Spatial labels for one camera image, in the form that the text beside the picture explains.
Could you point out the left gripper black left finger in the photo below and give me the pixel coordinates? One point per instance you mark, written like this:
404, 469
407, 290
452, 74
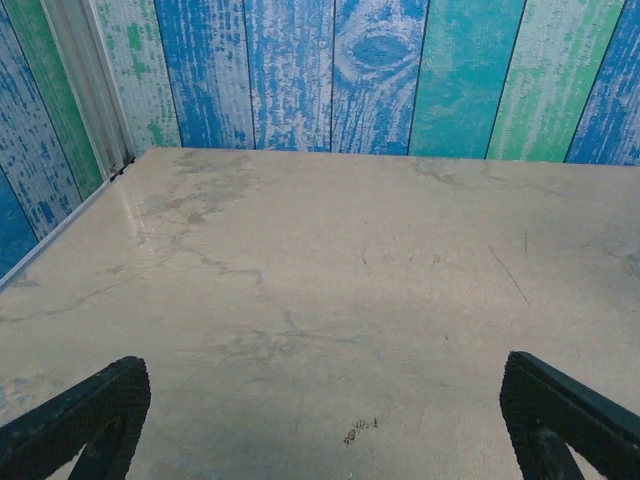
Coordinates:
107, 400

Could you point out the black corner bracket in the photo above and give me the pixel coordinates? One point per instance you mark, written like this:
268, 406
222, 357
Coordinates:
122, 170

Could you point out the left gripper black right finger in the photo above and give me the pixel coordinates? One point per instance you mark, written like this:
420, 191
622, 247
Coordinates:
545, 400

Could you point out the aluminium table edge rail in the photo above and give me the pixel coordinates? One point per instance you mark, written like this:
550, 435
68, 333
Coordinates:
50, 234

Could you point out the aluminium frame post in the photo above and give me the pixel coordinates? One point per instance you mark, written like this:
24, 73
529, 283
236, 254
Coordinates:
90, 85

